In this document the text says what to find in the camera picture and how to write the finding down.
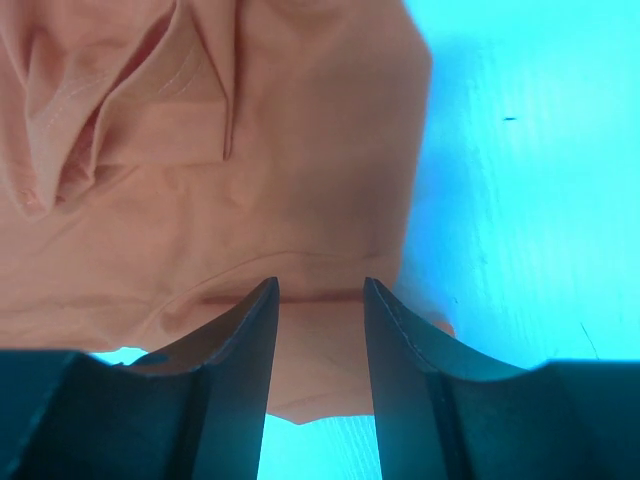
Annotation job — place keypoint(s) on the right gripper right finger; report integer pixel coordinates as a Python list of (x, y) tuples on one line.
[(444, 410)]

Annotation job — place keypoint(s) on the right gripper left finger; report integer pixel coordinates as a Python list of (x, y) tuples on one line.
[(194, 409)]

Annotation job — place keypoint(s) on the orange t-shirt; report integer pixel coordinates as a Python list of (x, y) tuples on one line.
[(159, 159)]

